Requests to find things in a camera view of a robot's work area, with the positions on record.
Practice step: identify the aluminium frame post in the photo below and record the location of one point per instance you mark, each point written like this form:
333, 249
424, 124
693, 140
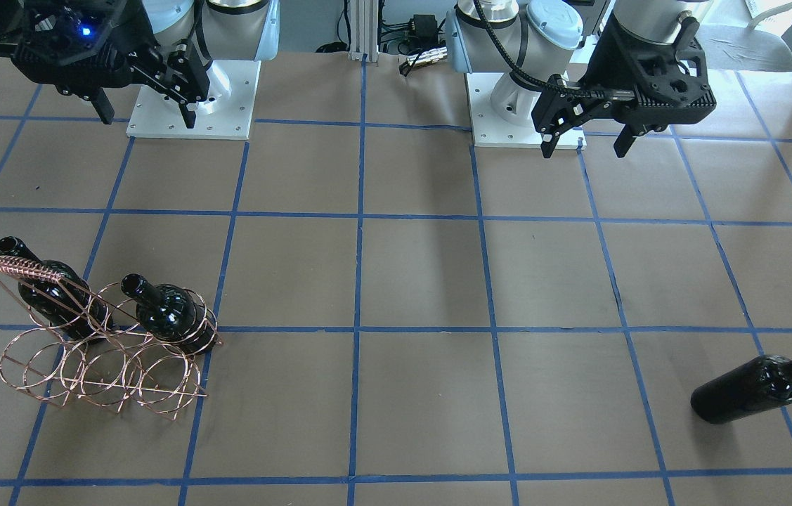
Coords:
363, 29

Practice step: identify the copper wire wine basket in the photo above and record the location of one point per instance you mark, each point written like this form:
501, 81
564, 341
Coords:
101, 355

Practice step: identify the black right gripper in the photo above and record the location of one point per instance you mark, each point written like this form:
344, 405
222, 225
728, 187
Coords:
130, 33

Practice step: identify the black power adapter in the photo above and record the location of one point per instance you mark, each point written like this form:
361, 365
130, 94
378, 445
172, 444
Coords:
423, 28

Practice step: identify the grey office chair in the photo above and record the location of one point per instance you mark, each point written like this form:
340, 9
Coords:
730, 47

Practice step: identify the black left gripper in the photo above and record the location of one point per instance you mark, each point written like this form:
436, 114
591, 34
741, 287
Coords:
603, 69

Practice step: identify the dark glass wine bottle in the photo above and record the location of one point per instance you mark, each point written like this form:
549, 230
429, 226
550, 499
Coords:
762, 384

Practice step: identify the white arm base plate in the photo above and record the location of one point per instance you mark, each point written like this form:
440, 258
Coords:
226, 114
501, 112

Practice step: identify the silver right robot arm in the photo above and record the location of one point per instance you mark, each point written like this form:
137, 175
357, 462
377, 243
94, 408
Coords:
221, 30

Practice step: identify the dark bottle in basket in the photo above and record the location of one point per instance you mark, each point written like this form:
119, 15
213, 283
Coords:
171, 315
44, 284

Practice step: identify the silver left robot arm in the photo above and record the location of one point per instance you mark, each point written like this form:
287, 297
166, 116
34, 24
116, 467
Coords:
534, 43

